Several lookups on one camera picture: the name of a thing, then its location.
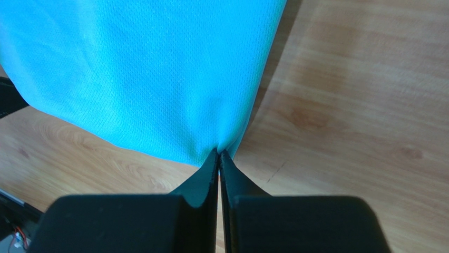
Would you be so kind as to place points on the mint green t shirt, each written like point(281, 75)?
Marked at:
point(171, 79)

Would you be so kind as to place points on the black cloth strip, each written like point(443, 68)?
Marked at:
point(11, 101)

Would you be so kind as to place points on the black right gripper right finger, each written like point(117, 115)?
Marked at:
point(255, 221)

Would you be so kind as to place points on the aluminium front rail frame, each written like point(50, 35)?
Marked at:
point(19, 222)

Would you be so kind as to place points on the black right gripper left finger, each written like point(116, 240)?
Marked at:
point(184, 220)

